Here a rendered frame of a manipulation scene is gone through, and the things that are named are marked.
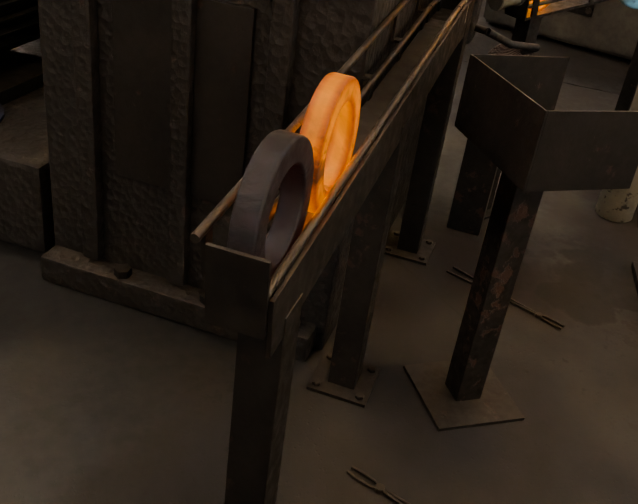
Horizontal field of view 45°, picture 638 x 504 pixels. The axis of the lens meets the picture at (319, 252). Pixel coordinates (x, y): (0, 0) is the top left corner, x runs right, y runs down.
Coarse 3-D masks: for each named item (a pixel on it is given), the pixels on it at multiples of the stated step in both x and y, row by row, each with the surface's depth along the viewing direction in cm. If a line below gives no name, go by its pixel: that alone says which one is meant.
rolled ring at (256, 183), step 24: (264, 144) 82; (288, 144) 82; (264, 168) 80; (288, 168) 83; (312, 168) 93; (240, 192) 79; (264, 192) 79; (288, 192) 93; (240, 216) 79; (264, 216) 80; (288, 216) 94; (240, 240) 80; (264, 240) 82; (288, 240) 93
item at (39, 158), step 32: (0, 0) 199; (32, 0) 211; (0, 32) 202; (32, 32) 216; (0, 64) 223; (32, 64) 226; (0, 96) 206; (32, 96) 216; (0, 128) 196; (32, 128) 198; (0, 160) 184; (32, 160) 183; (0, 192) 188; (32, 192) 184; (0, 224) 193; (32, 224) 189
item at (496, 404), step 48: (480, 96) 133; (528, 96) 120; (480, 144) 134; (528, 144) 120; (576, 144) 120; (624, 144) 123; (528, 192) 139; (528, 240) 145; (480, 288) 152; (480, 336) 155; (432, 384) 168; (480, 384) 163
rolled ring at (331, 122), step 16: (336, 80) 97; (352, 80) 99; (320, 96) 95; (336, 96) 94; (352, 96) 101; (320, 112) 94; (336, 112) 95; (352, 112) 105; (304, 128) 94; (320, 128) 93; (336, 128) 108; (352, 128) 107; (320, 144) 93; (336, 144) 108; (352, 144) 109; (320, 160) 94; (336, 160) 108; (320, 176) 96; (336, 176) 107; (320, 192) 99
